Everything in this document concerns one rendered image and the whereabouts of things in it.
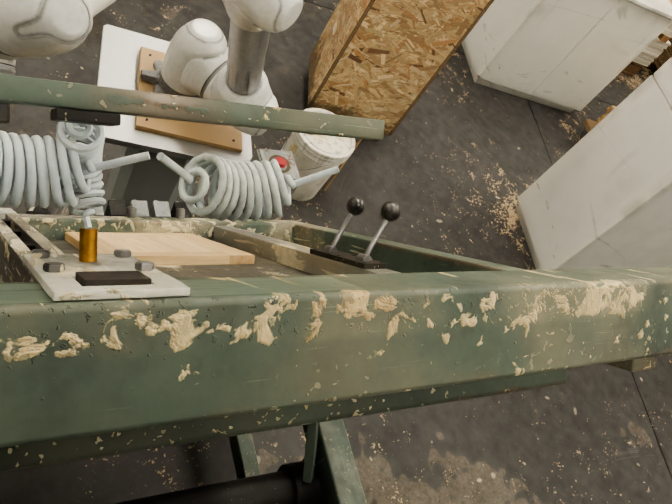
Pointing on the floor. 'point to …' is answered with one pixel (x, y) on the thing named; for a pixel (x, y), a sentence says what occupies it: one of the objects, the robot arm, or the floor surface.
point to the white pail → (317, 157)
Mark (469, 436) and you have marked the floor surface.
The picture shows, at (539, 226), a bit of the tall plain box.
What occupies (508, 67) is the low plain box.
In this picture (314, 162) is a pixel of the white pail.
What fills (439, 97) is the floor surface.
